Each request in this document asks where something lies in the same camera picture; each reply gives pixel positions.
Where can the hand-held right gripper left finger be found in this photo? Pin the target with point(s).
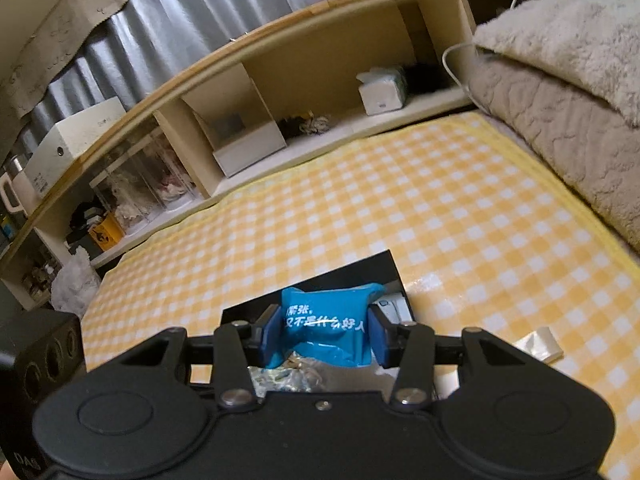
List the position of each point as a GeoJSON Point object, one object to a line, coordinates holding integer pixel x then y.
{"type": "Point", "coordinates": [272, 335]}

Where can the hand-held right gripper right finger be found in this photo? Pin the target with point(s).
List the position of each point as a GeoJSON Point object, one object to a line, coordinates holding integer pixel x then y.
{"type": "Point", "coordinates": [377, 332]}

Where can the clear bag with beige contents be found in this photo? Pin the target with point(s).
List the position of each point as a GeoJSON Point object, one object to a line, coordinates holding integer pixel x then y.
{"type": "Point", "coordinates": [307, 370]}

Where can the blue snack packet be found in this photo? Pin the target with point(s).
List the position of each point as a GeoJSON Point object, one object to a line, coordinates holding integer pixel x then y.
{"type": "Point", "coordinates": [325, 325]}

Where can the black storage box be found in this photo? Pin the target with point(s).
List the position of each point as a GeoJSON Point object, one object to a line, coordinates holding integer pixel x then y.
{"type": "Point", "coordinates": [345, 275]}

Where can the white flat packet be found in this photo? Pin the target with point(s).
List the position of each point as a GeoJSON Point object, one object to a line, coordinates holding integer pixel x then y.
{"type": "Point", "coordinates": [397, 307]}

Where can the white plastic bag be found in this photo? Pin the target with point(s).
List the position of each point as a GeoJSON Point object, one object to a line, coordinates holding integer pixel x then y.
{"type": "Point", "coordinates": [75, 285]}

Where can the yellow checkered blanket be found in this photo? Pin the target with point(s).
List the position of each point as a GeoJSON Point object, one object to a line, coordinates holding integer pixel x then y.
{"type": "Point", "coordinates": [350, 200]}

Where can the yellow box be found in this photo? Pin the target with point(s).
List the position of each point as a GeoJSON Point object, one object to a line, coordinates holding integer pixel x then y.
{"type": "Point", "coordinates": [105, 234]}

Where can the white mug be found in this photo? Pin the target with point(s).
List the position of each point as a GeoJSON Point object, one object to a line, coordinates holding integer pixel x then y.
{"type": "Point", "coordinates": [14, 195]}

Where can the flat clear plastic packet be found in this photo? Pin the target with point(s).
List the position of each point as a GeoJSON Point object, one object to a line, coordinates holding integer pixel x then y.
{"type": "Point", "coordinates": [540, 342]}

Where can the metal can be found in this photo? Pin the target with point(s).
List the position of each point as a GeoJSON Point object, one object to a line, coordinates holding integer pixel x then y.
{"type": "Point", "coordinates": [17, 162]}

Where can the open white box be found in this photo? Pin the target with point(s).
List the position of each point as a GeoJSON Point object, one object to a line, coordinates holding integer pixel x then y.
{"type": "Point", "coordinates": [245, 147]}

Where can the clear display jar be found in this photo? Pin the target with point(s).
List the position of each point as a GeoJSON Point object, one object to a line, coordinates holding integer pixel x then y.
{"type": "Point", "coordinates": [150, 185]}

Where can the long white cardboard box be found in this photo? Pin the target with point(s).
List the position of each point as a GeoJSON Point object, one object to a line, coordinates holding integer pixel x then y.
{"type": "Point", "coordinates": [75, 147]}

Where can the white tissue box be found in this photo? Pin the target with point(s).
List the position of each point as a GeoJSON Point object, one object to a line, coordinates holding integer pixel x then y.
{"type": "Point", "coordinates": [382, 92]}

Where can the black furry object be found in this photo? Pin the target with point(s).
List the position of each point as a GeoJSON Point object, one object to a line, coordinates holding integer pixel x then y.
{"type": "Point", "coordinates": [422, 77]}

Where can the brown quilted blanket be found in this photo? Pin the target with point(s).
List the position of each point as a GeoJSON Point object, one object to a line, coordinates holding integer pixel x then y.
{"type": "Point", "coordinates": [565, 145]}

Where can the wooden headboard shelf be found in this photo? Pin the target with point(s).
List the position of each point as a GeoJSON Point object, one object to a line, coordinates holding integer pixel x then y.
{"type": "Point", "coordinates": [320, 55]}

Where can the silver curtain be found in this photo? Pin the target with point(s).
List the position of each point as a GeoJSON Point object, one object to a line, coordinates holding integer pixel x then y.
{"type": "Point", "coordinates": [175, 25]}

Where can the fuzzy beige pillow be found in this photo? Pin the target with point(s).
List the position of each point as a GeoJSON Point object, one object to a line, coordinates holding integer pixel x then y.
{"type": "Point", "coordinates": [565, 45]}

